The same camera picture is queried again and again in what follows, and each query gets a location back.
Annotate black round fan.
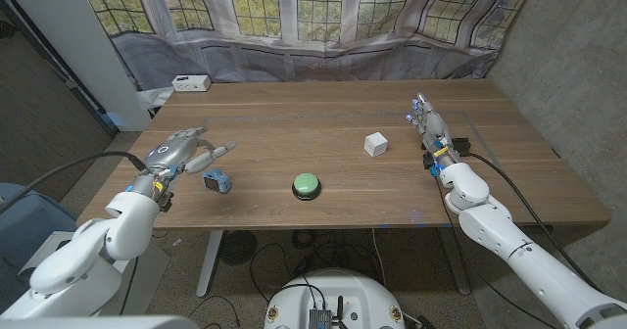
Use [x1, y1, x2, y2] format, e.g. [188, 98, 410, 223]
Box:
[218, 229, 259, 266]

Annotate white table leg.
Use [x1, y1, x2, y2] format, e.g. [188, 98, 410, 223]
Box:
[196, 229, 224, 299]

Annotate white power strip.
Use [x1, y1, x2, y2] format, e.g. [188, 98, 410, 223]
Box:
[170, 74, 213, 93]

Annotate blue toy camera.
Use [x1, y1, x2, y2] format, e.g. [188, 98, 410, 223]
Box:
[202, 167, 232, 195]

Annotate white pillar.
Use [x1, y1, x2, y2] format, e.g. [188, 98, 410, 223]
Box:
[0, 0, 151, 132]

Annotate white patterned cube block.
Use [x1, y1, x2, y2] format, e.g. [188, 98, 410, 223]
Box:
[363, 131, 389, 158]

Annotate grey table leg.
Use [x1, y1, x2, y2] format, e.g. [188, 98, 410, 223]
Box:
[438, 226, 471, 296]

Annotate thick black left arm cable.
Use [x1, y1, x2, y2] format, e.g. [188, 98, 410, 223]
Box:
[0, 151, 149, 212]

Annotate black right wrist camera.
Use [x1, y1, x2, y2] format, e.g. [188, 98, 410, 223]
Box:
[450, 137, 472, 157]

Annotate black floor cables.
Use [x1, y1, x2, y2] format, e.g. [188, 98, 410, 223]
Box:
[188, 228, 388, 329]

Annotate green button black base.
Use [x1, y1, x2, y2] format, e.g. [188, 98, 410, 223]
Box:
[291, 172, 323, 202]

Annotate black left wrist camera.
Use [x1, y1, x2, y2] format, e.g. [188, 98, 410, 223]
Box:
[156, 189, 174, 213]

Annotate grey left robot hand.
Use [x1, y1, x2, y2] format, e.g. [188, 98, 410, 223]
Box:
[144, 126, 239, 176]

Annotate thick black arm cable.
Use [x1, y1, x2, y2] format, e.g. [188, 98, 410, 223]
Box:
[0, 151, 149, 212]
[462, 151, 606, 295]

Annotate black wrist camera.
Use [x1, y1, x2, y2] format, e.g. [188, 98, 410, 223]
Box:
[450, 137, 472, 157]
[156, 189, 174, 213]

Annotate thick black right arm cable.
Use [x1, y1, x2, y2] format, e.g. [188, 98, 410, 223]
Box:
[462, 151, 606, 295]

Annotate blue seat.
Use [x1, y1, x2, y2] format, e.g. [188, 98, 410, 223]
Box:
[0, 181, 79, 271]

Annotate printed window backdrop cloth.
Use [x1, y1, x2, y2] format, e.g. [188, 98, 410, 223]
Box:
[75, 0, 540, 93]

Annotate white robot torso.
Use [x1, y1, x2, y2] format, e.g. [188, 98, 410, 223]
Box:
[264, 268, 407, 329]

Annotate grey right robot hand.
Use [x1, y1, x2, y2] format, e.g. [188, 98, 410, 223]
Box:
[405, 92, 461, 167]

